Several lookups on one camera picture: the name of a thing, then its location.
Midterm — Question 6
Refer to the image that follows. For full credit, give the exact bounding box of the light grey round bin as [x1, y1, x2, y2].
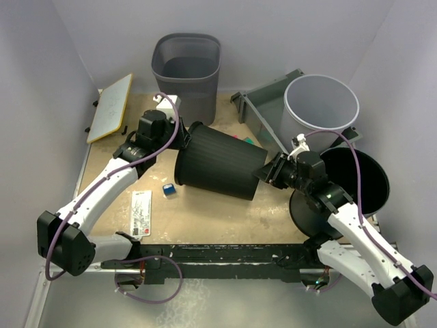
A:
[278, 74, 360, 152]

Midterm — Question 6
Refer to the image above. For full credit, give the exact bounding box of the aluminium rail frame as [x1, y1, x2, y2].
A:
[25, 215, 436, 327]

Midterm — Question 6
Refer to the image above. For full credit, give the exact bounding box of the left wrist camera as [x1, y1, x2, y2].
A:
[152, 95, 181, 112]

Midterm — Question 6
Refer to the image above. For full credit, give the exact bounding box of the grey plastic tray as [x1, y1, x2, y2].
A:
[231, 70, 363, 155]

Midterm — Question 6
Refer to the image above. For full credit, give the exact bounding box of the black base frame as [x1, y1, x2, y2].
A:
[102, 244, 338, 288]

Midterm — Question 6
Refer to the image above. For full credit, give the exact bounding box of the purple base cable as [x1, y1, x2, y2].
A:
[305, 269, 342, 295]
[113, 256, 182, 305]

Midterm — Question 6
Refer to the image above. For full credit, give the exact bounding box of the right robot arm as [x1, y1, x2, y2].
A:
[253, 151, 436, 326]

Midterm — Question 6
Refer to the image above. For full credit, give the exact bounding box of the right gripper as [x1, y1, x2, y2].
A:
[252, 151, 310, 195]

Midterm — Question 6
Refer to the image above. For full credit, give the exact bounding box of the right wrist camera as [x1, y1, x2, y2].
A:
[287, 133, 310, 161]

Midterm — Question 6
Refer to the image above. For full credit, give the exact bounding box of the black smooth round bin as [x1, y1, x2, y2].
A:
[289, 148, 390, 240]

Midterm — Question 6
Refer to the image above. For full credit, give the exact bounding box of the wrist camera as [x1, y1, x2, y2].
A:
[287, 133, 310, 161]
[152, 95, 181, 112]

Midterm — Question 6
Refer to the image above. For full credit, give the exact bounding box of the grey mesh bin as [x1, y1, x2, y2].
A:
[151, 33, 221, 126]

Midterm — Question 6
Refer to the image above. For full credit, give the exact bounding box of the yellow edged whiteboard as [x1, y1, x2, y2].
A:
[87, 73, 133, 144]

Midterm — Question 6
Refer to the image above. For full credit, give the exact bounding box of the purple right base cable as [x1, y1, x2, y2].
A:
[305, 269, 342, 295]

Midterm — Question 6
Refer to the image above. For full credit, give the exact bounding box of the blue small box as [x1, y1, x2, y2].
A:
[162, 183, 177, 197]

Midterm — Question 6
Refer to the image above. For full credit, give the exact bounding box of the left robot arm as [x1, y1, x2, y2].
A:
[36, 110, 191, 280]

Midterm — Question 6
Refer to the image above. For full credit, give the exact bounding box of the white printed card package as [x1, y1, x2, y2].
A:
[130, 190, 152, 239]

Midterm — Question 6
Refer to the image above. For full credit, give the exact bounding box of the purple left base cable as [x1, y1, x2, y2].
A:
[113, 256, 182, 305]

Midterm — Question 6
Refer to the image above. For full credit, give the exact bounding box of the black ribbed bin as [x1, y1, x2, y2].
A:
[174, 122, 268, 201]

